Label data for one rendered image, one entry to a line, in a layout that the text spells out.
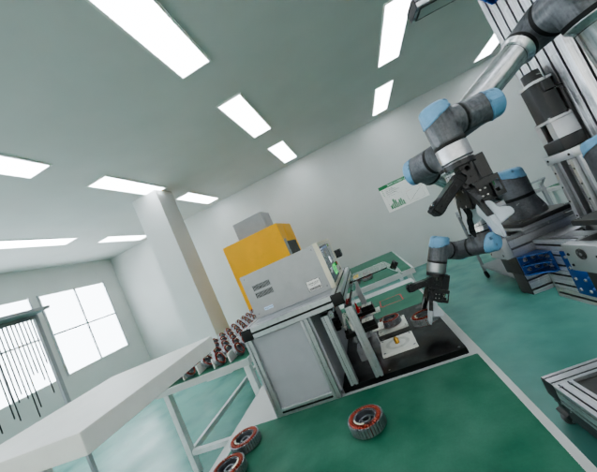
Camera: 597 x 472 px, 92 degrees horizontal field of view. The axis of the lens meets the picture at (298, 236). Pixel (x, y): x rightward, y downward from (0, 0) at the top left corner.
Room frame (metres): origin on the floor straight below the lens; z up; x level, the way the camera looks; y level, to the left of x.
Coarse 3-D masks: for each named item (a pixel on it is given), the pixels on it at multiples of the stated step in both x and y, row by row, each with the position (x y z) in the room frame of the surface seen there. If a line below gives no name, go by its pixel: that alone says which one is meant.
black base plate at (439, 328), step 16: (416, 304) 1.66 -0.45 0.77; (384, 336) 1.43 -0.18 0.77; (416, 336) 1.28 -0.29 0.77; (432, 336) 1.22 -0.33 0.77; (448, 336) 1.16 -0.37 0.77; (352, 352) 1.41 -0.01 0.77; (416, 352) 1.15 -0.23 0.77; (432, 352) 1.10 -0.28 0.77; (448, 352) 1.05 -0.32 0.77; (464, 352) 1.04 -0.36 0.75; (368, 368) 1.20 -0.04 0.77; (384, 368) 1.14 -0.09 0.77; (400, 368) 1.09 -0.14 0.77; (416, 368) 1.08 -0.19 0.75; (368, 384) 1.11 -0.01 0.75
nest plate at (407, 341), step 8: (400, 336) 1.32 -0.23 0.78; (408, 336) 1.29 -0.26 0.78; (384, 344) 1.32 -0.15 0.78; (392, 344) 1.29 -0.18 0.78; (400, 344) 1.25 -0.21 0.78; (408, 344) 1.22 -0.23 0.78; (416, 344) 1.19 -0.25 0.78; (384, 352) 1.24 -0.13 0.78; (392, 352) 1.21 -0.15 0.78; (400, 352) 1.20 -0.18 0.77
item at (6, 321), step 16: (0, 320) 2.74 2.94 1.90; (16, 320) 3.03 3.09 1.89; (0, 336) 2.87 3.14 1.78; (32, 336) 3.13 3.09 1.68; (0, 352) 2.83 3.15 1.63; (16, 352) 2.95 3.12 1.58; (48, 352) 3.19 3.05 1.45; (0, 368) 2.79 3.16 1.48; (16, 368) 2.90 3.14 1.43; (32, 368) 3.02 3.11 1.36; (32, 384) 2.98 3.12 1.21; (64, 384) 3.22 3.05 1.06; (64, 400) 3.20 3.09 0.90
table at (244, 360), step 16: (240, 320) 3.76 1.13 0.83; (224, 336) 3.04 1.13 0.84; (240, 336) 2.75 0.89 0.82; (224, 352) 2.43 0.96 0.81; (240, 352) 2.33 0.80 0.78; (192, 368) 2.42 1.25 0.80; (208, 368) 2.42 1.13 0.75; (224, 368) 2.25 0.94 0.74; (176, 384) 2.38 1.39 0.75; (192, 384) 2.32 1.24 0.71; (240, 384) 3.44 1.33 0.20; (256, 384) 2.25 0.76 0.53; (176, 416) 2.42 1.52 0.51; (208, 432) 2.67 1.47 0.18; (192, 448) 2.44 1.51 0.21; (208, 448) 2.38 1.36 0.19; (192, 464) 2.42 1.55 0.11
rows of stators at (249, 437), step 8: (248, 432) 1.11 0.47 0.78; (256, 432) 1.07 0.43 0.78; (232, 440) 1.08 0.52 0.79; (240, 440) 1.10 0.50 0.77; (248, 440) 1.04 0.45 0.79; (256, 440) 1.05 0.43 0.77; (232, 448) 1.04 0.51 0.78; (240, 448) 1.02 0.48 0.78; (248, 448) 1.03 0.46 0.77; (232, 456) 0.99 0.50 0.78; (240, 456) 0.96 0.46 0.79; (224, 464) 0.98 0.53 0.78; (232, 464) 0.96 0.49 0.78; (240, 464) 0.93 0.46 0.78
